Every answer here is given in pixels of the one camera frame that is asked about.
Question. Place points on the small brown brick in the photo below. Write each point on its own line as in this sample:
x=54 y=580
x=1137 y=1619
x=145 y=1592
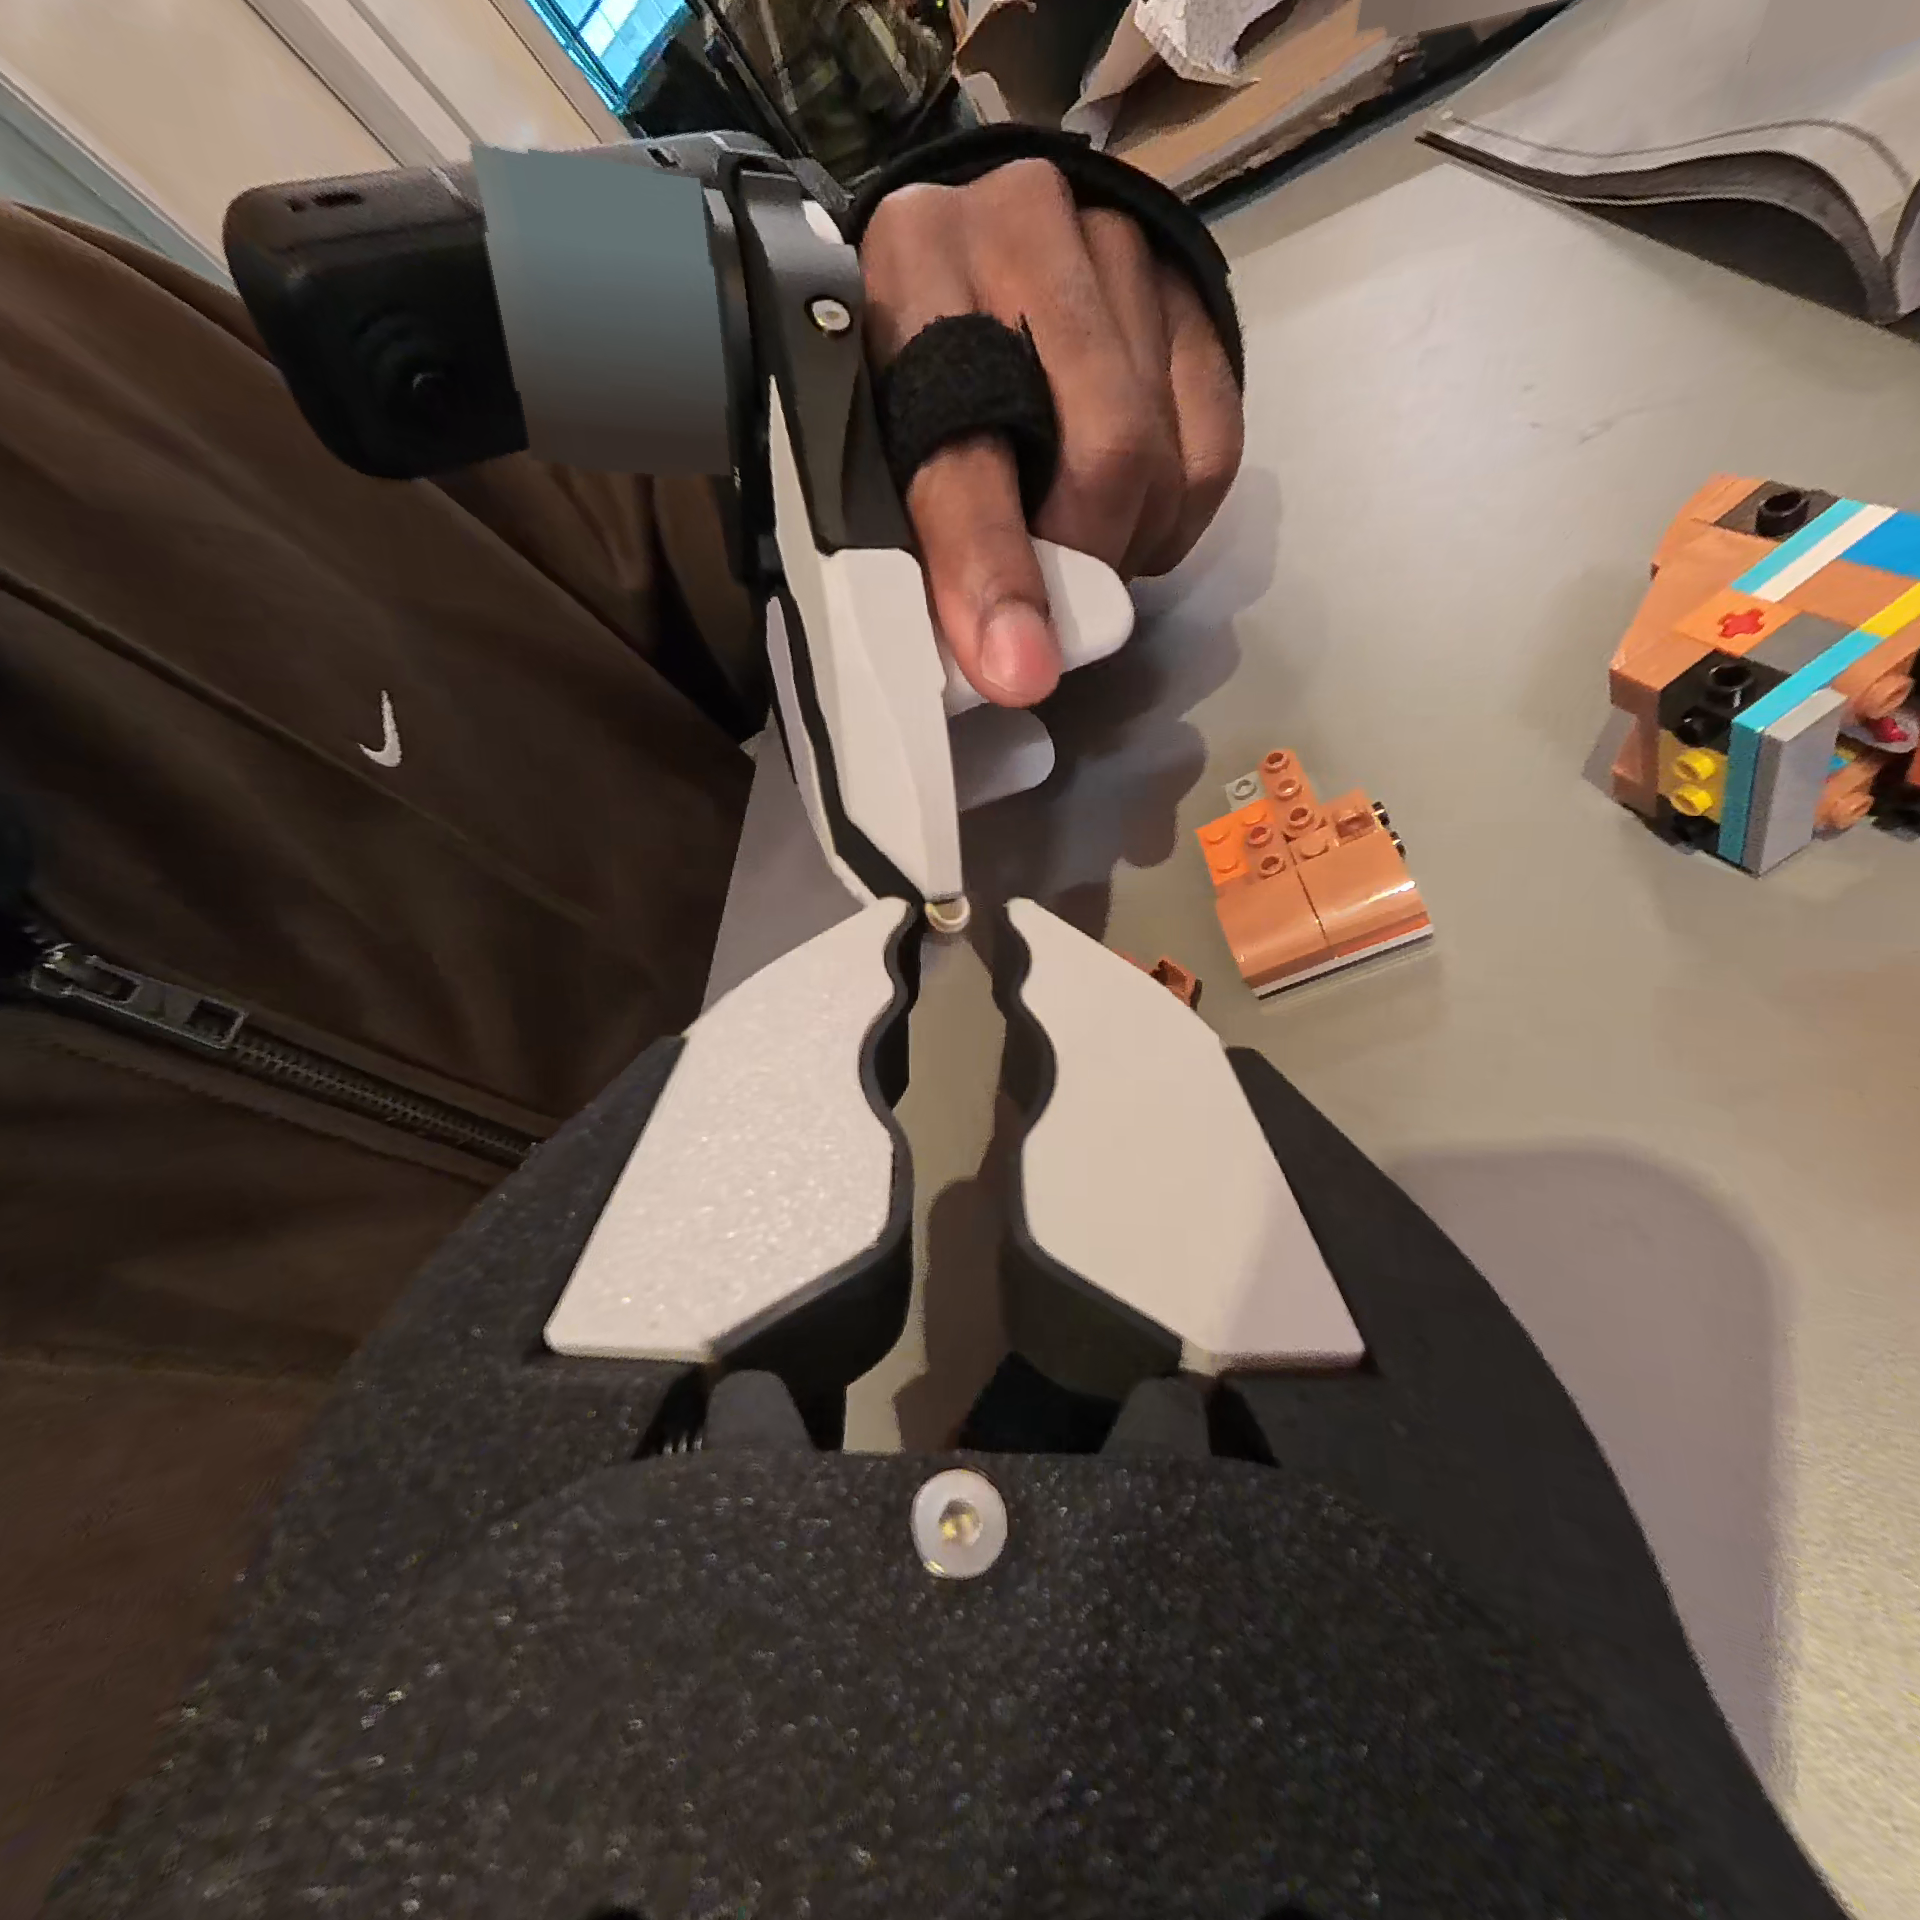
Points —
x=1185 y=984

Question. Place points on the brown brick assembly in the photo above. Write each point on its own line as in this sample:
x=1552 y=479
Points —
x=1321 y=917

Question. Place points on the grey instruction booklet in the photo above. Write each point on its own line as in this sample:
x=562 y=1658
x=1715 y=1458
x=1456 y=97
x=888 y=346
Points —
x=1726 y=119

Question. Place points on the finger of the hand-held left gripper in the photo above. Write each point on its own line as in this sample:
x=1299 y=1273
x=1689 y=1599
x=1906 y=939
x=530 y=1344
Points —
x=892 y=690
x=787 y=674

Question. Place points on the multicoloured brick model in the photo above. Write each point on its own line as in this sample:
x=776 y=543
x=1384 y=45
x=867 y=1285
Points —
x=1696 y=645

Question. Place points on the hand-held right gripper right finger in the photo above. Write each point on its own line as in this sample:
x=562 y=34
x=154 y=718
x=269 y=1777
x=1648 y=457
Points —
x=1187 y=1187

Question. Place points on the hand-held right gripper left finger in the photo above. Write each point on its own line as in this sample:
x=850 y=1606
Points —
x=737 y=1187

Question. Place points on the person's left hand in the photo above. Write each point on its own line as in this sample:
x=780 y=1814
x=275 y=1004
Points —
x=1112 y=376

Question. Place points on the person's brown jacket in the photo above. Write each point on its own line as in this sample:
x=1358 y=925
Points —
x=301 y=900

